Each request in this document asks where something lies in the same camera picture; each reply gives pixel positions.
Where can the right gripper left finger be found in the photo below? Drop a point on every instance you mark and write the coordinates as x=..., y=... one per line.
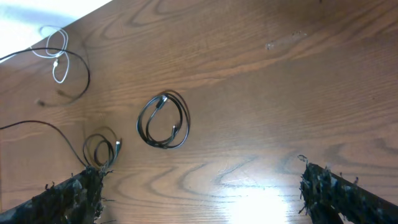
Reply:
x=76, y=200

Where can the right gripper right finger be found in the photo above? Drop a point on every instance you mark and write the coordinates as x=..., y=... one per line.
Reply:
x=329, y=198

